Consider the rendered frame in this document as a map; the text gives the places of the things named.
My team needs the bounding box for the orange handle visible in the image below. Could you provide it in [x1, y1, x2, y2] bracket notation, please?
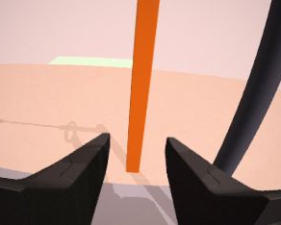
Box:
[125, 0, 160, 173]

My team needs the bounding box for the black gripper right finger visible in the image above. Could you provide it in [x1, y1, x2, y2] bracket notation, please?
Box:
[165, 137, 281, 225]

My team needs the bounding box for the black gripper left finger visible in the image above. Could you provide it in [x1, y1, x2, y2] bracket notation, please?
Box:
[0, 133, 111, 225]

